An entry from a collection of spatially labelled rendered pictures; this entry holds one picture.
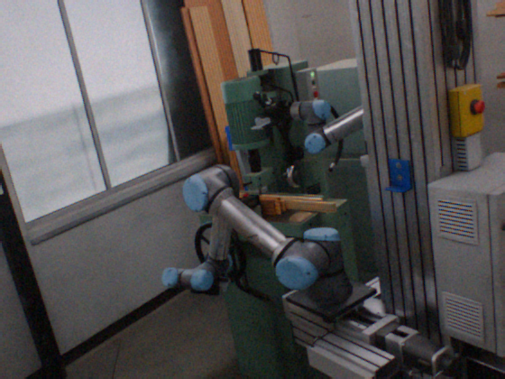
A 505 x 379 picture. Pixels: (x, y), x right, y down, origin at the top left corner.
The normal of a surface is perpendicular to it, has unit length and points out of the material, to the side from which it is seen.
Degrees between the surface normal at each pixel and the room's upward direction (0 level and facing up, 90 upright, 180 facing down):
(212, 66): 87
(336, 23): 90
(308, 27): 90
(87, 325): 90
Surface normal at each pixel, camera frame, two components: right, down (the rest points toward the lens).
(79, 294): 0.77, 0.05
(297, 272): -0.47, 0.41
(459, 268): -0.80, 0.31
